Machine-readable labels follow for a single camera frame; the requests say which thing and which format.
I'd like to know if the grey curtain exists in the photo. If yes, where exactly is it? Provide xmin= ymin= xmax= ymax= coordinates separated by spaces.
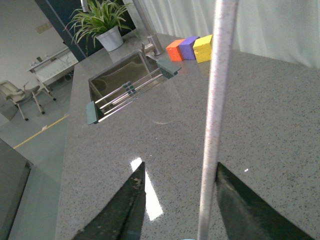
xmin=140 ymin=0 xmax=320 ymax=68

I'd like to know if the purple foam block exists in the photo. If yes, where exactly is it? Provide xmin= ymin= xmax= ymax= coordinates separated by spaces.
xmin=179 ymin=36 xmax=200 ymax=60

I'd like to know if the steel kitchen faucet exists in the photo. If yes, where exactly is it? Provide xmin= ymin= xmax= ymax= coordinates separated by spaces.
xmin=80 ymin=0 xmax=166 ymax=58

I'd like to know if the stainless steel sink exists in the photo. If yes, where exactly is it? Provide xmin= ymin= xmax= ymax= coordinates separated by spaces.
xmin=88 ymin=49 xmax=168 ymax=123

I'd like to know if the white office chair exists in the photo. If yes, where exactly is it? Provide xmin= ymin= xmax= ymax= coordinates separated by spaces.
xmin=0 ymin=80 xmax=57 ymax=122

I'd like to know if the white folding table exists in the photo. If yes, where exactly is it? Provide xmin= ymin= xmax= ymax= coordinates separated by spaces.
xmin=27 ymin=46 xmax=79 ymax=94

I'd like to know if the sink drying rack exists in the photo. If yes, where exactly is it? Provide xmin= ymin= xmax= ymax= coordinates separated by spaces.
xmin=85 ymin=57 xmax=182 ymax=126

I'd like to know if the yellow foam block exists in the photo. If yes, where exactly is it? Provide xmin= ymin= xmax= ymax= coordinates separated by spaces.
xmin=193 ymin=34 xmax=213 ymax=63

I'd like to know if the white chopstick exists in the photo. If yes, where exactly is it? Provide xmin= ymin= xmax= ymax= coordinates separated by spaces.
xmin=197 ymin=0 xmax=239 ymax=240

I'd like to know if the orange foam block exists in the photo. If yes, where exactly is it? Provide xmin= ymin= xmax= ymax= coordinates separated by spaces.
xmin=166 ymin=39 xmax=185 ymax=62

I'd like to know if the potted green plant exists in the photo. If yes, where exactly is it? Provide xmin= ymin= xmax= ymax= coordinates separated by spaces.
xmin=65 ymin=0 xmax=133 ymax=52

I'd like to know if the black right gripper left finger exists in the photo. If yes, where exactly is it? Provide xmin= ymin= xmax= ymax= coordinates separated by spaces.
xmin=73 ymin=162 xmax=146 ymax=240

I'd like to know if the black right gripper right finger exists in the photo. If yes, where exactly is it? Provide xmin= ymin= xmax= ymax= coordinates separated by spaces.
xmin=215 ymin=162 xmax=312 ymax=240

